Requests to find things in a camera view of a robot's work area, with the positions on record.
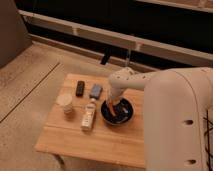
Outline red pepper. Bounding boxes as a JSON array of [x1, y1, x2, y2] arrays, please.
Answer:
[[109, 104, 116, 117]]

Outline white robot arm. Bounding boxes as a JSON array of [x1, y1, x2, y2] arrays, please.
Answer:
[[107, 67, 213, 171]]

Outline dark ceramic bowl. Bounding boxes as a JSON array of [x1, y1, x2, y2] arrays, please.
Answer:
[[101, 98, 134, 125]]

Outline blue sponge block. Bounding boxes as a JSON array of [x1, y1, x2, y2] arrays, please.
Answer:
[[89, 84, 102, 99]]

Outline white plastic bottle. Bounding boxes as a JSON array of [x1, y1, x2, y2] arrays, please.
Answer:
[[81, 98, 96, 130]]

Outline black rectangular block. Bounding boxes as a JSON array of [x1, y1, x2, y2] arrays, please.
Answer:
[[76, 81, 85, 97]]

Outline wooden slatted table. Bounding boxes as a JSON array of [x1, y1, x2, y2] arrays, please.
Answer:
[[35, 74, 145, 168]]

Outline white lidded cup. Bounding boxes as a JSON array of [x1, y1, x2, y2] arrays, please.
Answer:
[[56, 93, 73, 117]]

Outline grey sofa corner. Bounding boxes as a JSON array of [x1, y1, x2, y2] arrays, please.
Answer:
[[0, 0, 32, 68]]

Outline black floor bracket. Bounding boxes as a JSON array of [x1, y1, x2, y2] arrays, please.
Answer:
[[100, 48, 112, 65]]

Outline white window frame rail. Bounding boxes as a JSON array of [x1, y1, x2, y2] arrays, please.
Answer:
[[18, 10, 213, 67]]

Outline black cables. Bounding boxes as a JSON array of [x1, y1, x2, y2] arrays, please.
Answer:
[[202, 109, 213, 171]]

